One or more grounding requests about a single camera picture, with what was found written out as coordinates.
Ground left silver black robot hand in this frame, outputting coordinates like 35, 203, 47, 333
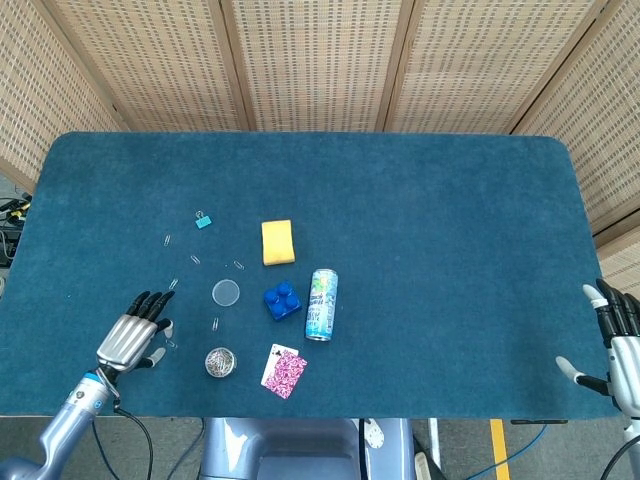
94, 289, 177, 375

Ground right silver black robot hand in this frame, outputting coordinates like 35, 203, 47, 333
554, 278, 640, 416

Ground clear jar of paperclips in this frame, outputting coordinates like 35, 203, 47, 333
203, 347, 238, 379

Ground clear round plastic lid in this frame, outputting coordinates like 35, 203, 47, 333
211, 278, 240, 308

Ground five of clubs card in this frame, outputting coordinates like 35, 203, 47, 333
259, 343, 300, 387

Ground black equipment box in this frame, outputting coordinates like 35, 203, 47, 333
0, 227, 21, 267

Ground blue building block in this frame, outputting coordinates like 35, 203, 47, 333
263, 280, 303, 324

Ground pink patterned playing card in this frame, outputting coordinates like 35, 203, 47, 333
263, 349, 309, 400

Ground yellow sponge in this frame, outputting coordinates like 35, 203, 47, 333
260, 219, 296, 267

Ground light blue drink can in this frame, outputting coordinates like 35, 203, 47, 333
304, 268, 340, 343

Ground grey-blue robot torso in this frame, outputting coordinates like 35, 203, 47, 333
198, 417, 416, 480

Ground white table leg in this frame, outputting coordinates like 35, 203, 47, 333
413, 418, 441, 480

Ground woven wood-framed screen panel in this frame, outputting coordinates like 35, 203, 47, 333
0, 0, 124, 194
512, 0, 640, 296
42, 0, 256, 134
384, 0, 619, 135
222, 0, 416, 134

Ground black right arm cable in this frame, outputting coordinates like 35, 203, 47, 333
599, 434, 632, 480

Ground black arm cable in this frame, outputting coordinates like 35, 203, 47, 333
599, 434, 632, 480
113, 394, 155, 480

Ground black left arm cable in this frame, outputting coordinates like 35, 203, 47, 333
113, 394, 155, 480

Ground blue floor cable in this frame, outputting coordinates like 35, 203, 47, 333
479, 424, 551, 480

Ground black yellow cable bundle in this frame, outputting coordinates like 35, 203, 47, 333
0, 195, 34, 224

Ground white perforated bracket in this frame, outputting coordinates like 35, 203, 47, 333
360, 418, 386, 454

